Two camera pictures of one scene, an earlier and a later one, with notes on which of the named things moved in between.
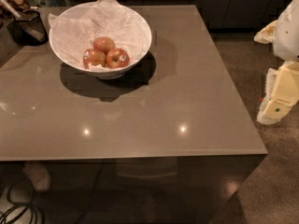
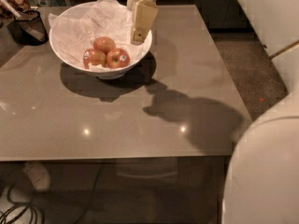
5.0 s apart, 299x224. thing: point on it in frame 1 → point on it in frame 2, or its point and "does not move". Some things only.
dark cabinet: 219,7 does not move
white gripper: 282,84 → 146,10
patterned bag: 13,4 does not move
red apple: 117,58 does not move
